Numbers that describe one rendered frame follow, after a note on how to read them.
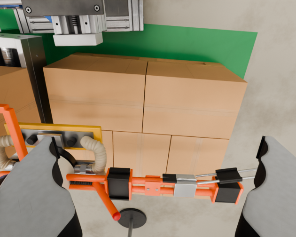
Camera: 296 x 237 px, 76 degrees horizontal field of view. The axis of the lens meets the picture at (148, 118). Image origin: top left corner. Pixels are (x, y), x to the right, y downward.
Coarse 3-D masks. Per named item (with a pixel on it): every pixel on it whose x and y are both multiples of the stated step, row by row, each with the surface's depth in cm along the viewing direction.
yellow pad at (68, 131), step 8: (24, 128) 67; (32, 128) 67; (40, 128) 67; (48, 128) 67; (56, 128) 66; (64, 128) 66; (72, 128) 66; (80, 128) 66; (88, 128) 66; (96, 128) 66; (24, 136) 68; (32, 136) 66; (64, 136) 67; (72, 136) 67; (80, 136) 67; (96, 136) 68; (32, 144) 67; (64, 144) 69; (72, 144) 66; (80, 144) 69
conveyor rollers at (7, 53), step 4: (0, 48) 105; (4, 48) 105; (8, 48) 106; (4, 52) 106; (8, 52) 107; (4, 56) 107; (8, 56) 107; (12, 56) 109; (4, 60) 108; (8, 60) 108; (12, 60) 110; (8, 64) 109; (12, 64) 110; (20, 64) 109
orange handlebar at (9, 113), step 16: (0, 112) 50; (16, 128) 53; (16, 144) 55; (0, 176) 61; (80, 176) 61; (96, 176) 61; (160, 176) 62; (144, 192) 63; (160, 192) 63; (208, 192) 63
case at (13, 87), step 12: (0, 72) 93; (12, 72) 94; (24, 72) 102; (0, 84) 88; (12, 84) 95; (24, 84) 103; (0, 96) 89; (12, 96) 96; (24, 96) 103; (24, 108) 104; (36, 108) 113; (0, 120) 90; (24, 120) 105; (36, 120) 114; (0, 132) 91
